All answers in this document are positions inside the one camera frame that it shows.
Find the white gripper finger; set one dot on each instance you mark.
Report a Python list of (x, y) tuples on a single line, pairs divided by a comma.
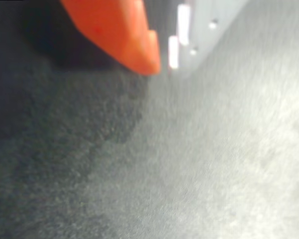
[(204, 32)]

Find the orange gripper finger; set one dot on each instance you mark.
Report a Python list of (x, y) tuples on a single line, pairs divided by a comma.
[(119, 32)]

